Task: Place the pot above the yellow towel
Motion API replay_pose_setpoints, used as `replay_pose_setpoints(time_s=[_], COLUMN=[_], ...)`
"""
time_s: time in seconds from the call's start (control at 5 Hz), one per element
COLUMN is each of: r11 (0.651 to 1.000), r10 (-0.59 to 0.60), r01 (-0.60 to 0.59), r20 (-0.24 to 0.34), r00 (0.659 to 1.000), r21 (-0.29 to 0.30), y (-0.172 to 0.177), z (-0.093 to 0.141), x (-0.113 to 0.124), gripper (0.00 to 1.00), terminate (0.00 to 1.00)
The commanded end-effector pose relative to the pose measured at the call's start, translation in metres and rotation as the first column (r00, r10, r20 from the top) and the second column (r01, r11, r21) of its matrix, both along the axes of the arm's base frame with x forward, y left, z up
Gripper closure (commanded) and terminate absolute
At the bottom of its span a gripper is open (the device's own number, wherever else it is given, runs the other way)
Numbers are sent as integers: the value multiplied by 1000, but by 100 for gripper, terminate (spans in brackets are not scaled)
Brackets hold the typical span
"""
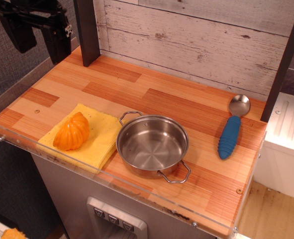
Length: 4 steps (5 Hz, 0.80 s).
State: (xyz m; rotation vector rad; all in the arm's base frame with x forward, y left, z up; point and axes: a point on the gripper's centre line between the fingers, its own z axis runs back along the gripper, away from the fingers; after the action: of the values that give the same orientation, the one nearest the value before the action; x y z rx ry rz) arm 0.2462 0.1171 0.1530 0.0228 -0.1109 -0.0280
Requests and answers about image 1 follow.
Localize yellow folded towel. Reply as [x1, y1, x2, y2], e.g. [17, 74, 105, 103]
[37, 103, 121, 174]

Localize blue handled metal spoon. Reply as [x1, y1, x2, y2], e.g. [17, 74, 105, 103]
[217, 94, 250, 160]

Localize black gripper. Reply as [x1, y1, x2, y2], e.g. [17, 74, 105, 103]
[0, 0, 73, 65]

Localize orange object bottom left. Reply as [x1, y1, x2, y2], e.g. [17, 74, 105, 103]
[1, 228, 26, 239]

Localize silver dispenser button panel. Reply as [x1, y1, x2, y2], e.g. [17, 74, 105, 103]
[87, 197, 148, 239]

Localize clear acrylic left guard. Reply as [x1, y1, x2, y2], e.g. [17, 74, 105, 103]
[0, 37, 81, 122]

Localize dark right cabinet post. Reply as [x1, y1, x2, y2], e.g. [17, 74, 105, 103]
[260, 25, 294, 122]

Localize dark cabinet post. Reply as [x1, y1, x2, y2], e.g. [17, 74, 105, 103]
[74, 0, 100, 67]
[260, 25, 294, 122]

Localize dark left cabinet post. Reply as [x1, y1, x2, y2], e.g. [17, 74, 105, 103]
[74, 0, 100, 67]

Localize stainless steel pot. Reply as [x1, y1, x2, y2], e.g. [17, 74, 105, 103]
[116, 111, 191, 184]

